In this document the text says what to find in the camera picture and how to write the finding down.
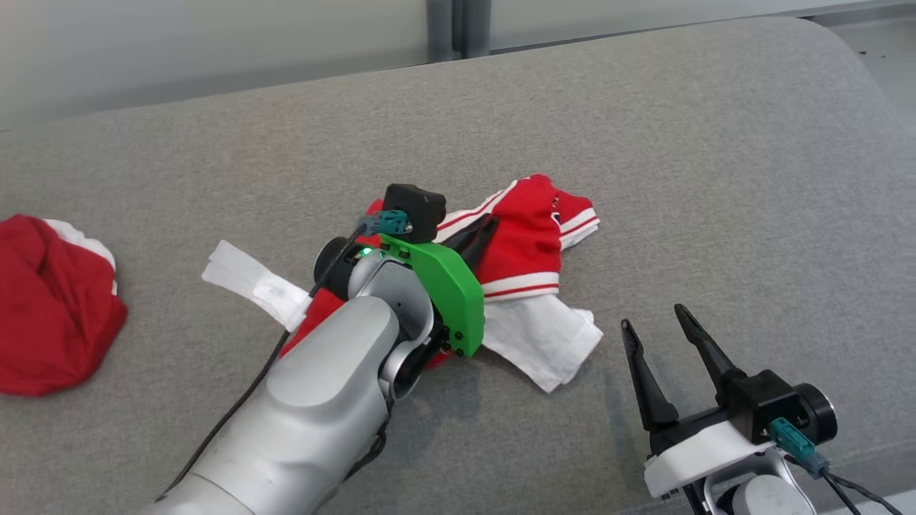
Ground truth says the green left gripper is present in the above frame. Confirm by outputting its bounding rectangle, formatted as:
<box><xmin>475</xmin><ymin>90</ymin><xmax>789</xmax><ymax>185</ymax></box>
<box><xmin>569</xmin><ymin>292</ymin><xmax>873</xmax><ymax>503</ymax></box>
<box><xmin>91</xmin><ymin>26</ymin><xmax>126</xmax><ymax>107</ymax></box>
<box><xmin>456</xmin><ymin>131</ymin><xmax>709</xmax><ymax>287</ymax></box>
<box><xmin>379</xmin><ymin>213</ymin><xmax>500</xmax><ymax>358</ymax></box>

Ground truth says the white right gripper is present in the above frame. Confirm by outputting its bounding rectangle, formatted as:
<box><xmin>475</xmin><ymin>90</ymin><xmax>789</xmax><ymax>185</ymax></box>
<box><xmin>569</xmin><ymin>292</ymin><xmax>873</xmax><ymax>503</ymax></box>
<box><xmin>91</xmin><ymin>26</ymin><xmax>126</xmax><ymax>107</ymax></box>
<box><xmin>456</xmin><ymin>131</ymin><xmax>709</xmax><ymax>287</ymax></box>
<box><xmin>620</xmin><ymin>303</ymin><xmax>777</xmax><ymax>499</ymax></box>

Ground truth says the red white basketball jersey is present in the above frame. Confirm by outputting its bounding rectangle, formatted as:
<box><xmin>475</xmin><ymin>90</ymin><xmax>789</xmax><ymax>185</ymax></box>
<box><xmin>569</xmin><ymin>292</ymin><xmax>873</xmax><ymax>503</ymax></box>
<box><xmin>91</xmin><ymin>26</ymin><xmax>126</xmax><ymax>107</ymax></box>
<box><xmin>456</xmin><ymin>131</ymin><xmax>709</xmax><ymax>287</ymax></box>
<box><xmin>203</xmin><ymin>174</ymin><xmax>604</xmax><ymax>394</ymax></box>

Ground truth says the red garment with white trim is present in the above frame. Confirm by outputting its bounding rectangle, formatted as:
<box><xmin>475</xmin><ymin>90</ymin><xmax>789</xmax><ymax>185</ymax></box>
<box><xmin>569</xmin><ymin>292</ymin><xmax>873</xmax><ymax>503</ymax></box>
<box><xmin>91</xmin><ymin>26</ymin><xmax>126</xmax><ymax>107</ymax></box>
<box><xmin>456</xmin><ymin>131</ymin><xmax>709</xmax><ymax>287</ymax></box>
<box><xmin>0</xmin><ymin>213</ymin><xmax>128</xmax><ymax>398</ymax></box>

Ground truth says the grey partition post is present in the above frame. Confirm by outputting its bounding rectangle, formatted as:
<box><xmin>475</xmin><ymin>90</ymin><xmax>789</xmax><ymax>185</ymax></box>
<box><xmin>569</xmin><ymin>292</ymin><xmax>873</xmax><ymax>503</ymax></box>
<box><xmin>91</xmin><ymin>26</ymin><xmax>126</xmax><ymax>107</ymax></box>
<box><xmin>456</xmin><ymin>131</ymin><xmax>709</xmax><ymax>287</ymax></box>
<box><xmin>427</xmin><ymin>0</ymin><xmax>493</xmax><ymax>62</ymax></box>

